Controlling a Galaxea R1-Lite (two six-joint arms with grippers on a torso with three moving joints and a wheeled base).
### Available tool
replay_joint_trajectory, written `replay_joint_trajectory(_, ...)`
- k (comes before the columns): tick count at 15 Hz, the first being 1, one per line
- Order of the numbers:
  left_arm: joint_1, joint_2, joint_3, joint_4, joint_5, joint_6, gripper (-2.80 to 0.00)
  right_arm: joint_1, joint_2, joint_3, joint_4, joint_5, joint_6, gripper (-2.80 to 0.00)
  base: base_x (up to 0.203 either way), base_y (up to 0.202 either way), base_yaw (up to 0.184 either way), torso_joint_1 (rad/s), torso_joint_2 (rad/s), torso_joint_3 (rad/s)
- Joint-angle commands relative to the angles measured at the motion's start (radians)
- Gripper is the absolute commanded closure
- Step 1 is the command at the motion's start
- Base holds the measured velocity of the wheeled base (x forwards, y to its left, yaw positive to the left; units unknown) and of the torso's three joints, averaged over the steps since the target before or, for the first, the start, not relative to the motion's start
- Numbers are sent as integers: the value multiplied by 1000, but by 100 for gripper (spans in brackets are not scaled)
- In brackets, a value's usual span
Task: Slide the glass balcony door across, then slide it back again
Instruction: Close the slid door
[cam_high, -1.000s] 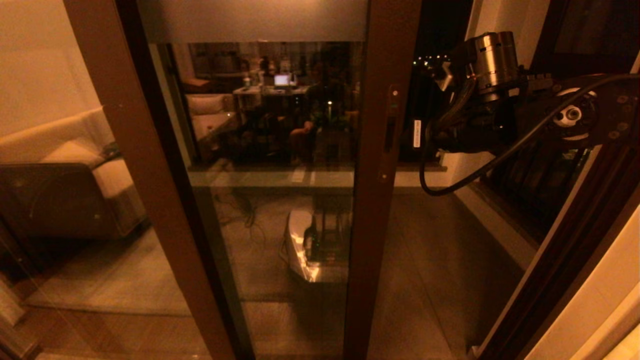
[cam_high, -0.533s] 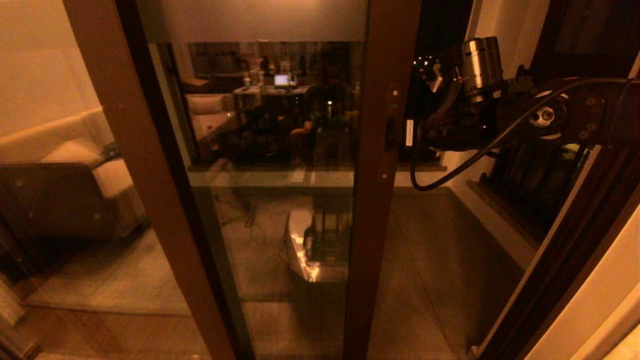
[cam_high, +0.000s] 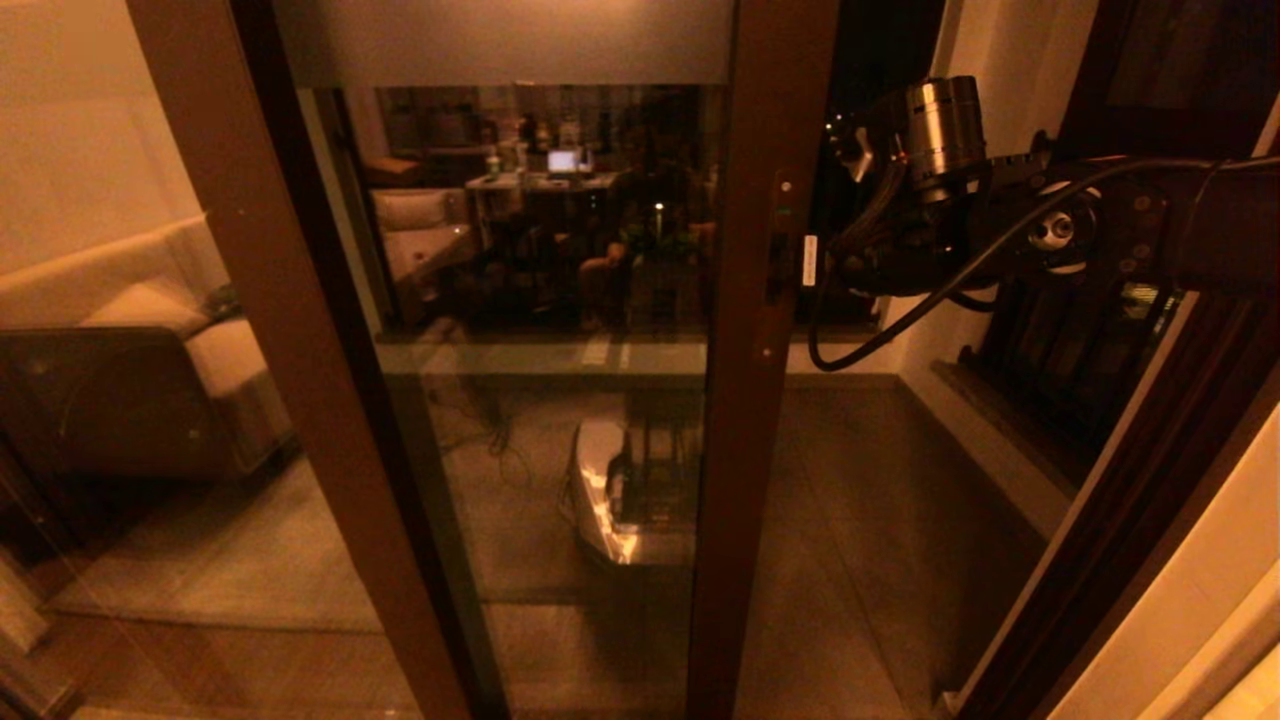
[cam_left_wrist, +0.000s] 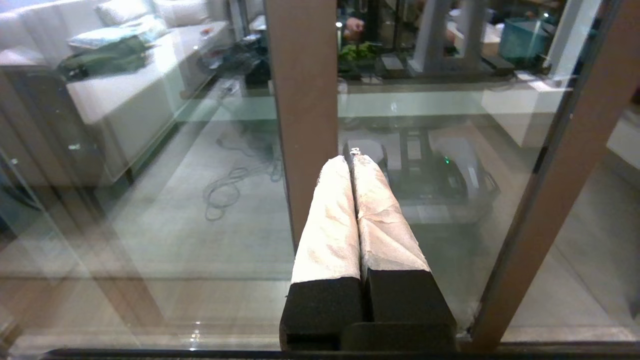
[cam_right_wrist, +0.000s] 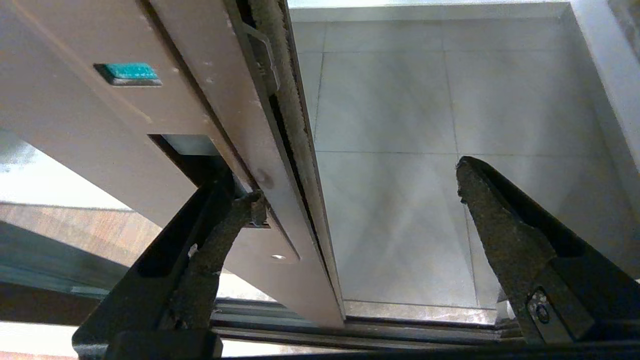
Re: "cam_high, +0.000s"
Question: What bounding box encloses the brown framed sliding glass door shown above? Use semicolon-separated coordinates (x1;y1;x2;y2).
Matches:
270;0;841;720

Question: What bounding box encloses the black metal balcony railing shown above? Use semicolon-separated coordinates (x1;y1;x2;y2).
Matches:
815;120;906;326

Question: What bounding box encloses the black metal side window railing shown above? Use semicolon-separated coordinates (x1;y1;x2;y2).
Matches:
960;280;1191;451

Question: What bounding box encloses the brown stone side window sill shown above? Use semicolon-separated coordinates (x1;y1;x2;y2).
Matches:
930;360;1086;501

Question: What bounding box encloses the brown framed fixed glass panel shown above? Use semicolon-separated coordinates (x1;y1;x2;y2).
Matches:
0;0;471;720

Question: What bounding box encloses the beige sofa cushion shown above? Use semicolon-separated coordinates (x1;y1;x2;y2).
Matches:
80;283;213;341

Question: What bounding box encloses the beige sofa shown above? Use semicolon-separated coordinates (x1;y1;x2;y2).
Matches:
0;215;296;481

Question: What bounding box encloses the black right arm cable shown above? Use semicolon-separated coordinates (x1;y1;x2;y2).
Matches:
806;155;1280;374

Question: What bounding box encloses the dark brown side window frame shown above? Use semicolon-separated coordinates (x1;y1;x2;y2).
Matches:
1060;0;1280;166

